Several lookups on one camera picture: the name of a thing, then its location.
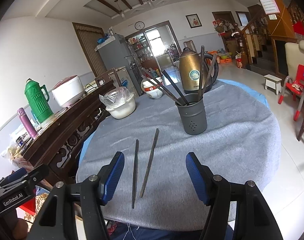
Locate dark chopstick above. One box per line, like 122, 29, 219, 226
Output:
162, 70, 189, 106
202, 58, 216, 95
141, 75, 183, 106
131, 139, 139, 209
140, 128, 159, 198

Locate person's left hand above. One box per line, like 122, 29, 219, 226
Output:
3, 209, 28, 239

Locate dark carved wooden sideboard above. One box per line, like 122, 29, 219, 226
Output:
13, 81, 115, 186

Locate purple water bottle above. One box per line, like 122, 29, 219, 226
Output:
17, 108, 38, 139

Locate green thermos jug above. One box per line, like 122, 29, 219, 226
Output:
25, 79, 53, 124

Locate grey table cloth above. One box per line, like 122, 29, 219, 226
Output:
76, 80, 281, 231

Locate white pink rice cooker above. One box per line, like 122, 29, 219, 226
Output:
52, 75, 85, 108

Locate dark grey utensil holder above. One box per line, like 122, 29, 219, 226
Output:
175, 93, 207, 135

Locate white pot with plastic bag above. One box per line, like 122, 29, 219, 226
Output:
99, 87, 136, 119

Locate red plastic child chair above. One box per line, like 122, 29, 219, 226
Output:
278, 64, 304, 121

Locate small white stool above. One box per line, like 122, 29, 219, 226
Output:
264, 74, 282, 95

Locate red white bowl stack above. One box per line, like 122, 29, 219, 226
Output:
141, 79, 163, 99

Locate gold electric kettle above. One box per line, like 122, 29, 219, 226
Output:
179, 47, 219, 94

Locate grey refrigerator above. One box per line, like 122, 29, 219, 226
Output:
95, 34, 143, 96

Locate wooden chair by wall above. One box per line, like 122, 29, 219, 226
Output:
183, 40, 197, 52

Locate framed wall picture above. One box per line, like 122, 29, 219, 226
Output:
185, 14, 202, 28

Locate round wall clock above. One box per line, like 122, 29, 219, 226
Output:
134, 21, 145, 30

